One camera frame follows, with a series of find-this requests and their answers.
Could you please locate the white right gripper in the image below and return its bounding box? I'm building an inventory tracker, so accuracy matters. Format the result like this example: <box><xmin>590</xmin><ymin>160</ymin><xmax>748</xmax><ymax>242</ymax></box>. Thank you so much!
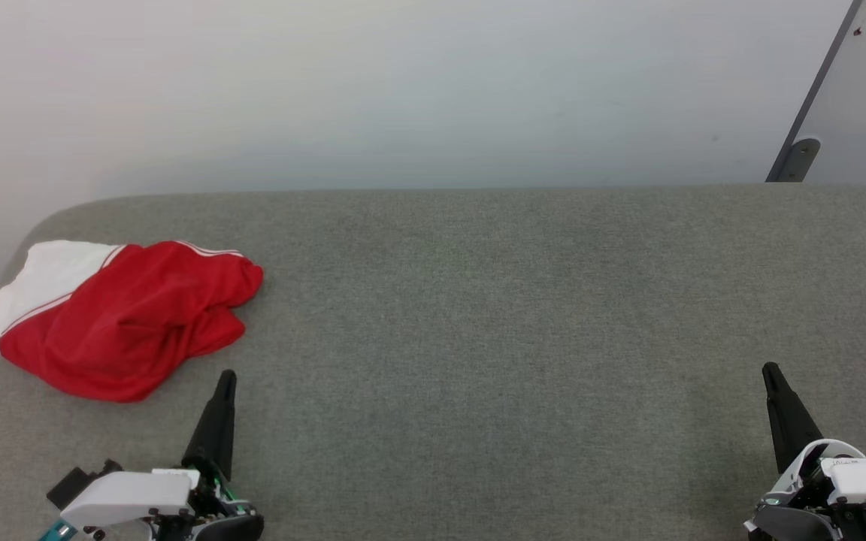
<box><xmin>745</xmin><ymin>362</ymin><xmax>866</xmax><ymax>541</ymax></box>

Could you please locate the red and white jersey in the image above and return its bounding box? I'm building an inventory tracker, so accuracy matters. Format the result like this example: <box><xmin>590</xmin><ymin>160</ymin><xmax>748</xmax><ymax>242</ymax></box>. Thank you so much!
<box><xmin>0</xmin><ymin>239</ymin><xmax>265</xmax><ymax>403</ymax></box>

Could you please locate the grey metal bracket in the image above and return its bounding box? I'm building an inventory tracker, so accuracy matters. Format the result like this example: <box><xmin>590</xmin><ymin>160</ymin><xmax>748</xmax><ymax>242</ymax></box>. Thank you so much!
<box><xmin>766</xmin><ymin>138</ymin><xmax>822</xmax><ymax>183</ymax></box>

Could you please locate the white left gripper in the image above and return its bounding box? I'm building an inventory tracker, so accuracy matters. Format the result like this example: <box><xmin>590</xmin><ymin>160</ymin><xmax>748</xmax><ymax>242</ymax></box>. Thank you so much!
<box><xmin>57</xmin><ymin>370</ymin><xmax>265</xmax><ymax>541</ymax></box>

